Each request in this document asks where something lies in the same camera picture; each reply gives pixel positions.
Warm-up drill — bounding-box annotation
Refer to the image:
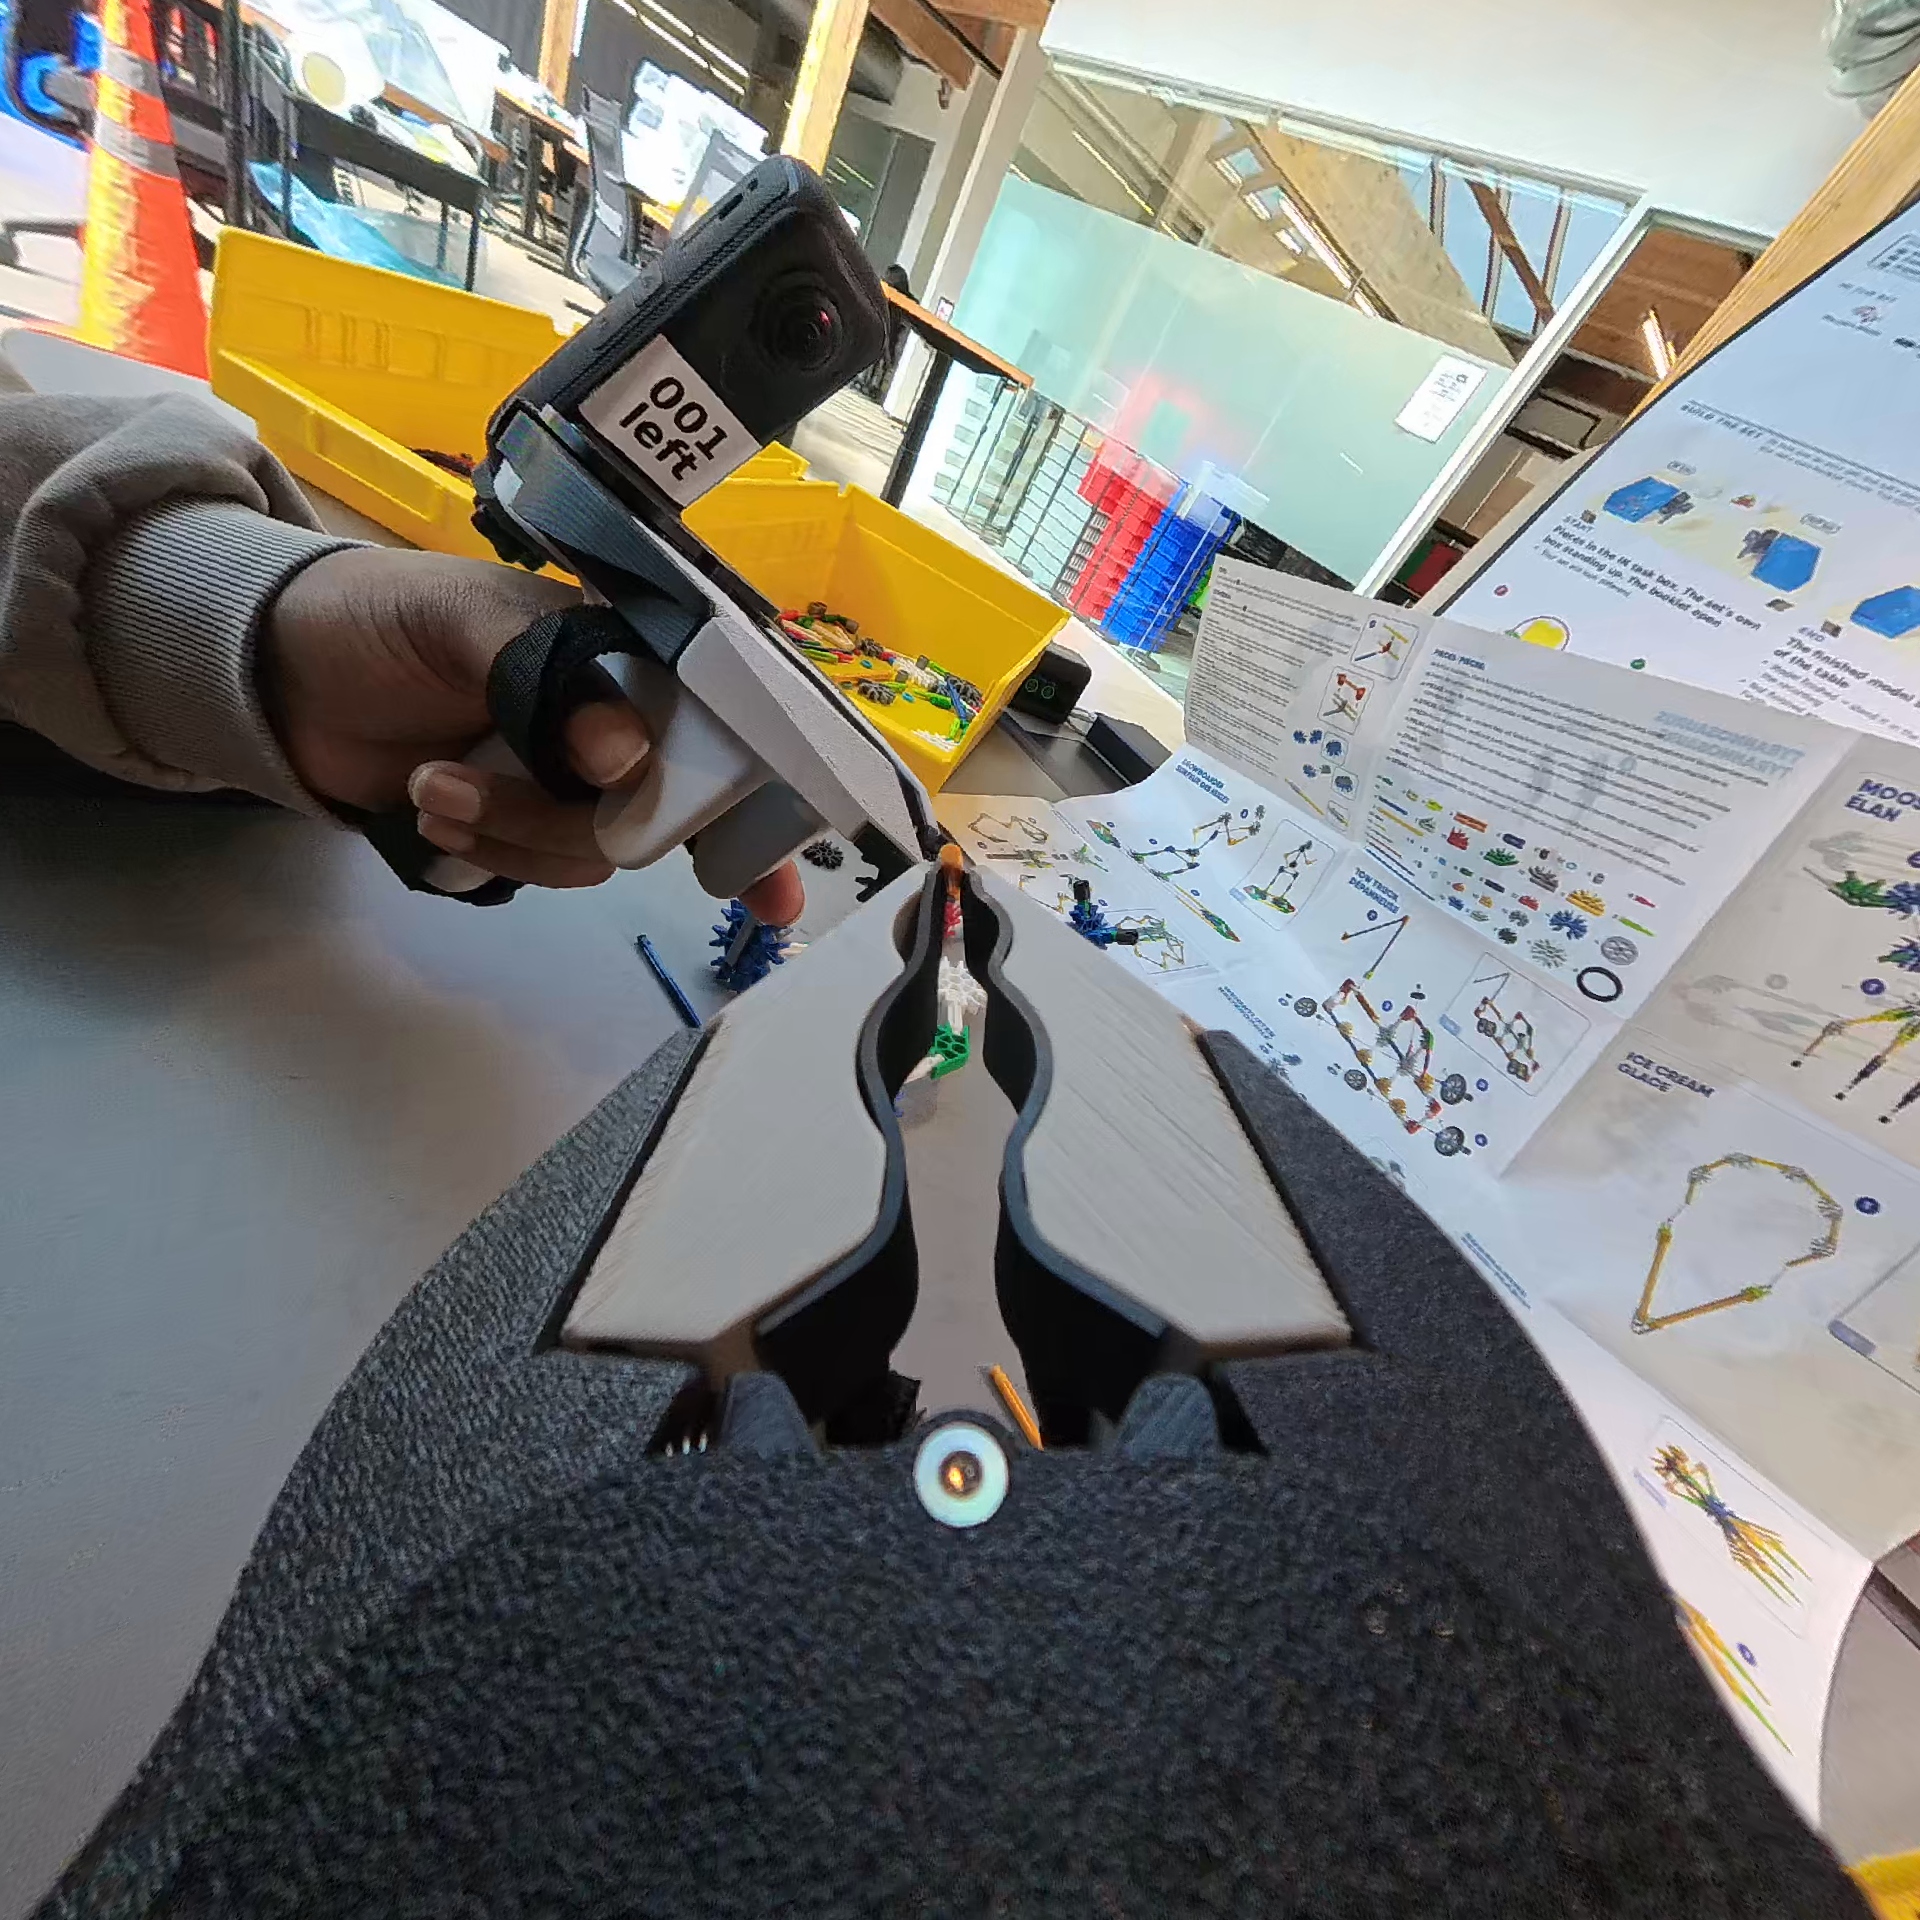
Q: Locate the wooden top table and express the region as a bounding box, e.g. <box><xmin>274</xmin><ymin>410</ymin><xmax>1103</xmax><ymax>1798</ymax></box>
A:
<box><xmin>878</xmin><ymin>281</ymin><xmax>1037</xmax><ymax>512</ymax></box>

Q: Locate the white instruction board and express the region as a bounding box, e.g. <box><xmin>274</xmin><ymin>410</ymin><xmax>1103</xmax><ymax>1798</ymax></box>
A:
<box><xmin>1417</xmin><ymin>188</ymin><xmax>1920</xmax><ymax>752</ymax></box>

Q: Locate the stack of red bins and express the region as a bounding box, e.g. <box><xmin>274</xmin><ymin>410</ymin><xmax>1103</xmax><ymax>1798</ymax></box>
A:
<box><xmin>1068</xmin><ymin>435</ymin><xmax>1193</xmax><ymax>624</ymax></box>

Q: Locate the pile of toy construction pieces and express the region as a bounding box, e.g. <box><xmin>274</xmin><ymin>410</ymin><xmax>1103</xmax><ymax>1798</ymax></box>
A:
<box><xmin>773</xmin><ymin>598</ymin><xmax>992</xmax><ymax>748</ymax></box>

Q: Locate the background office chair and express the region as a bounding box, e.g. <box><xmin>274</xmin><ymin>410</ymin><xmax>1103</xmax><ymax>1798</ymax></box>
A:
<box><xmin>575</xmin><ymin>88</ymin><xmax>676</xmax><ymax>302</ymax></box>

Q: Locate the person's left forearm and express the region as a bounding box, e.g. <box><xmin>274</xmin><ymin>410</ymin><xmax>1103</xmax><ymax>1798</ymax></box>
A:
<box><xmin>0</xmin><ymin>394</ymin><xmax>367</xmax><ymax>818</ymax></box>

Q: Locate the orange traffic cone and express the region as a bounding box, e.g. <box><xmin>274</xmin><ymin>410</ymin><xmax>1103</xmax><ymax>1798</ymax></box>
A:
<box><xmin>65</xmin><ymin>0</ymin><xmax>212</xmax><ymax>382</ymax></box>

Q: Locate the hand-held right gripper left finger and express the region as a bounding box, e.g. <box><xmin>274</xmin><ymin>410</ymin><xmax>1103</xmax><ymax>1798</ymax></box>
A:
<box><xmin>558</xmin><ymin>862</ymin><xmax>943</xmax><ymax>1434</ymax></box>

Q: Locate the flat black device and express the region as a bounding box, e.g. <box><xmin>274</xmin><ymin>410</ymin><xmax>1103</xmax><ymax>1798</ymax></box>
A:
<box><xmin>990</xmin><ymin>705</ymin><xmax>1174</xmax><ymax>800</ymax></box>

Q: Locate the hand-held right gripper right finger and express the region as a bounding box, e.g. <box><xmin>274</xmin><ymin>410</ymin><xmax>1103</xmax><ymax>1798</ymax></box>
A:
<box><xmin>959</xmin><ymin>866</ymin><xmax>1354</xmax><ymax>1434</ymax></box>

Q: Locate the stack of blue bins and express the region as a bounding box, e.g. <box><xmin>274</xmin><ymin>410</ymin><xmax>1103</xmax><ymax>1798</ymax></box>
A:
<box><xmin>1101</xmin><ymin>478</ymin><xmax>1247</xmax><ymax>657</ymax></box>

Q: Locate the folded white instruction sheet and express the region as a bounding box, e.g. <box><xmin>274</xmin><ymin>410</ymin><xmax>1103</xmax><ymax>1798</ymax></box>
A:
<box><xmin>932</xmin><ymin>556</ymin><xmax>1920</xmax><ymax>1840</ymax></box>

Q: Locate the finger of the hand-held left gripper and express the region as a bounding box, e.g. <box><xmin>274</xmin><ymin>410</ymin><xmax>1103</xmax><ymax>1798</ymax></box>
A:
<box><xmin>678</xmin><ymin>593</ymin><xmax>943</xmax><ymax>869</ymax></box>

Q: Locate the white paper sign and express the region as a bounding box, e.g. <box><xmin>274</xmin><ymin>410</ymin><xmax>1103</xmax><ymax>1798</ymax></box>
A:
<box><xmin>1393</xmin><ymin>352</ymin><xmax>1489</xmax><ymax>445</ymax></box>

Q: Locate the multicolour toy construction model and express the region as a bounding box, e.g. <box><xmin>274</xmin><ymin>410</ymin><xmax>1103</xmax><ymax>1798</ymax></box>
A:
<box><xmin>704</xmin><ymin>877</ymin><xmax>1161</xmax><ymax>1085</ymax></box>

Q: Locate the grey desk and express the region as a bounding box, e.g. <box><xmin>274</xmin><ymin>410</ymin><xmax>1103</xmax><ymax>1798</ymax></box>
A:
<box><xmin>0</xmin><ymin>322</ymin><xmax>1920</xmax><ymax>1920</ymax></box>

